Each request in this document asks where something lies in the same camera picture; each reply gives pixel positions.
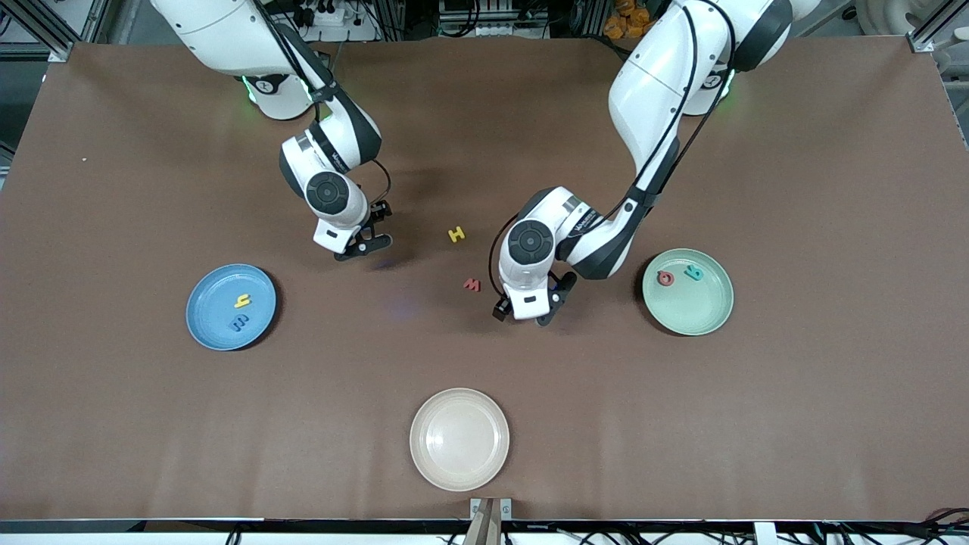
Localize green plate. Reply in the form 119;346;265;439
642;248;735;337

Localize aluminium frame profile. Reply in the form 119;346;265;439
908;0;969;54
0;0;84;61

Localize beige plate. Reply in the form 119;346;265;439
410;388;510;492

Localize blue plate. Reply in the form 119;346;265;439
185;263;278;351

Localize orange snack bags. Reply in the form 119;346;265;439
603;0;659;40

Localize white power strip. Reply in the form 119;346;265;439
291;0;379;42

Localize white plastic hose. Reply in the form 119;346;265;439
855;0;928;37

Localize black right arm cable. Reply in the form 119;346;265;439
254;0;392;205

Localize brown table cover sheet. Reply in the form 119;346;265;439
0;36;969;523

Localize metal mount bracket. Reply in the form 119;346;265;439
463;497;513;545

